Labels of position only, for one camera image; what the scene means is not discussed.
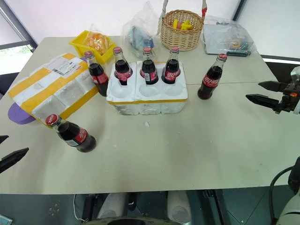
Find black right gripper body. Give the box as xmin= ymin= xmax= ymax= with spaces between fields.
xmin=273 ymin=82 xmax=300 ymax=114

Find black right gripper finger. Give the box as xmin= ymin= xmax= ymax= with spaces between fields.
xmin=245 ymin=94 xmax=281 ymax=113
xmin=257 ymin=80 xmax=285 ymax=93

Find glass cola bottle red cap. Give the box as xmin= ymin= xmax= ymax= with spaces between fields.
xmin=45 ymin=113 xmax=97 ymax=153
xmin=161 ymin=46 xmax=182 ymax=85
xmin=197 ymin=53 xmax=228 ymax=101
xmin=140 ymin=46 xmax=160 ymax=86
xmin=112 ymin=46 xmax=134 ymax=87
xmin=83 ymin=51 xmax=110 ymax=97

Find white foam lid yellow tape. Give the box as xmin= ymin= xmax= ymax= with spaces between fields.
xmin=8 ymin=52 xmax=99 ymax=128

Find white foam bottle tray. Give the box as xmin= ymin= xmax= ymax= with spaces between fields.
xmin=106 ymin=60 xmax=188 ymax=116

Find purple round disc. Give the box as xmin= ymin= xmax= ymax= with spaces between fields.
xmin=7 ymin=103 xmax=37 ymax=126

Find clear bag with grey device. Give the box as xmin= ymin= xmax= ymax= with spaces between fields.
xmin=202 ymin=15 xmax=257 ymax=57

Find woven wicker basket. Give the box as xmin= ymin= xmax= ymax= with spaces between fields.
xmin=160 ymin=0 xmax=209 ymax=52

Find yellow toy pieces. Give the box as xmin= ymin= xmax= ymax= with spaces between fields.
xmin=172 ymin=19 xmax=194 ymax=31

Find white rounded robot foot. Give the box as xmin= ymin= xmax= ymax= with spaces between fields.
xmin=166 ymin=190 xmax=192 ymax=222
xmin=97 ymin=193 xmax=128 ymax=220

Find yellow plastic bin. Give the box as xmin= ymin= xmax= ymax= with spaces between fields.
xmin=68 ymin=30 xmax=118 ymax=65

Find orange fruit in mesh bag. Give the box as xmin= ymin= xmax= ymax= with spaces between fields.
xmin=86 ymin=32 xmax=111 ymax=56

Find clear plastic bag blue contents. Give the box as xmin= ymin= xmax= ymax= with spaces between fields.
xmin=120 ymin=0 xmax=163 ymax=60

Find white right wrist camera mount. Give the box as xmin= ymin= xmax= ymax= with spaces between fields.
xmin=290 ymin=66 xmax=300 ymax=85

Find thin white cable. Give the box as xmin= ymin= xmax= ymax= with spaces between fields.
xmin=73 ymin=194 xmax=85 ymax=221

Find dark window frame post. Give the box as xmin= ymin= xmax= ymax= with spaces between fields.
xmin=0 ymin=0 xmax=38 ymax=50
xmin=232 ymin=0 xmax=249 ymax=22

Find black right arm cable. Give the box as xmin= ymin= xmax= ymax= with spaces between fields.
xmin=269 ymin=165 xmax=295 ymax=225

